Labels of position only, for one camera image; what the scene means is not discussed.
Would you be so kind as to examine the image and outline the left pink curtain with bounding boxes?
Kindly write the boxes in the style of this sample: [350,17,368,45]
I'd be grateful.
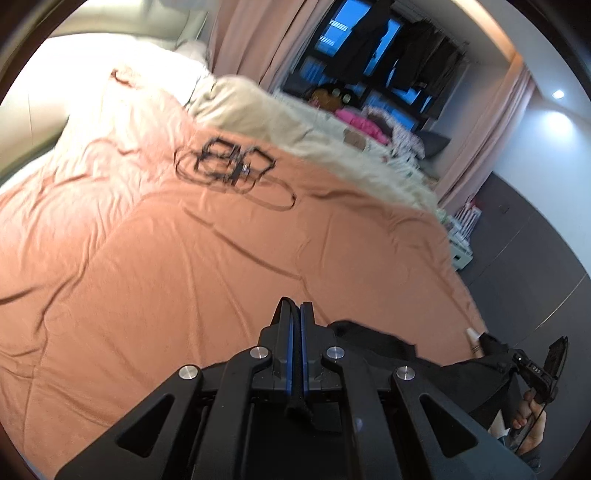
[209,0,334,91]

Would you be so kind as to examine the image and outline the right pink curtain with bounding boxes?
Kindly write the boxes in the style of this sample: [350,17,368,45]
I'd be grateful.
[435,55,536,213]

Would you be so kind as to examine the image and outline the dark hanging clothes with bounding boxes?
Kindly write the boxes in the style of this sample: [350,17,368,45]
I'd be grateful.
[388,20,466,119]

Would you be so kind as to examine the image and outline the white bedside cabinet right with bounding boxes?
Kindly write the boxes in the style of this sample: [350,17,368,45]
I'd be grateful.
[437,209,473,271]

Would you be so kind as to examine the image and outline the black hanging coat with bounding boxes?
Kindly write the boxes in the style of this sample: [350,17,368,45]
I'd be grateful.
[325,1,393,84]

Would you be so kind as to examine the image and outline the dark grey pillow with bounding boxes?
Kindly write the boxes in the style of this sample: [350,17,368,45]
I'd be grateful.
[415,130,451,159]

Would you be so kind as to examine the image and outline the beige blanket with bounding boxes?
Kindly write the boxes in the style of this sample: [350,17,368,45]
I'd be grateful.
[187,76,438,214]

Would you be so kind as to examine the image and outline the black round plush toy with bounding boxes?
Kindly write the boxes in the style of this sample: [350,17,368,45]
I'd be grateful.
[308,84,360,112]

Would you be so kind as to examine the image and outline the black jacket with yellow logo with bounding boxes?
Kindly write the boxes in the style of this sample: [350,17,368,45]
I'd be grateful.
[329,320,521,429]

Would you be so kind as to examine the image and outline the pink plush toy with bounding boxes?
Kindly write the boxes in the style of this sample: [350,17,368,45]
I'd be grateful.
[334,109,391,145]

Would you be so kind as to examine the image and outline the person right hand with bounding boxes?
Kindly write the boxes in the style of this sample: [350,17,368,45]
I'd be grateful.
[489,389,547,457]

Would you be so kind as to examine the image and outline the pink curtain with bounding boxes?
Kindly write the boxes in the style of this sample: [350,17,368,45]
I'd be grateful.
[435,55,536,213]
[209,0,334,91]

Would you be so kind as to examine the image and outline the orange-brown duvet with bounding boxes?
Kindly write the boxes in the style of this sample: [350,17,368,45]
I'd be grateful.
[0,98,491,480]

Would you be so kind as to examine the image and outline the cream padded headboard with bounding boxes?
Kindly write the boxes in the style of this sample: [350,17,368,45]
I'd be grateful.
[1,1,209,179]

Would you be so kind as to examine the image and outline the floral patterned bedding pile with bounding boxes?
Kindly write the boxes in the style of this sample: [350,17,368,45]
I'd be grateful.
[362,106,426,160]

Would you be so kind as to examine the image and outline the striped gift bag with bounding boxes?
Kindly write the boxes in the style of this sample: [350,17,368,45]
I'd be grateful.
[455,197,482,240]

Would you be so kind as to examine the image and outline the black cable bundle with frames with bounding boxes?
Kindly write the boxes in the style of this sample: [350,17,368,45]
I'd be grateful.
[172,137,298,213]

